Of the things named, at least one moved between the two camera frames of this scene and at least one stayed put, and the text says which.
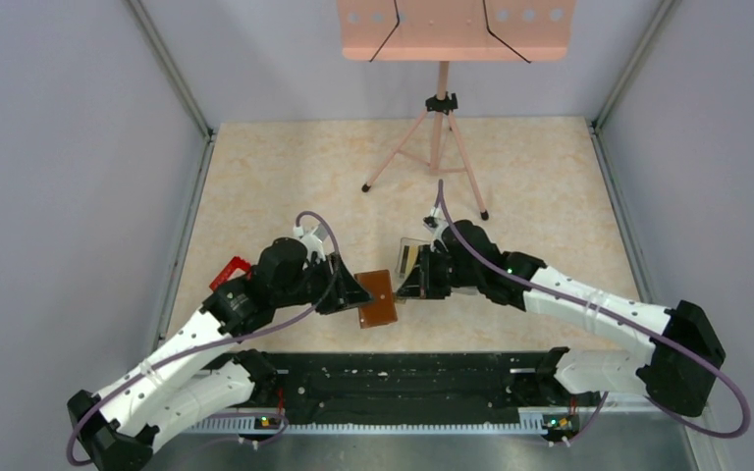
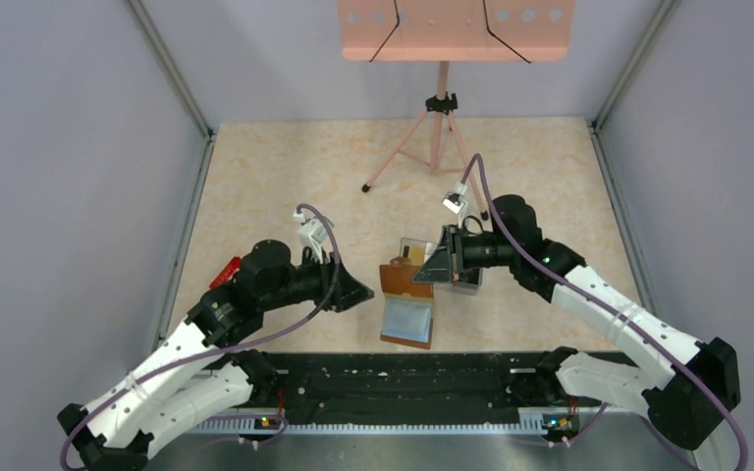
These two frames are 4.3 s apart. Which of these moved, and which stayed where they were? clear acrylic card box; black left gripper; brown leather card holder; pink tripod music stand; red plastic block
Moved: clear acrylic card box; brown leather card holder
Stayed: red plastic block; black left gripper; pink tripod music stand
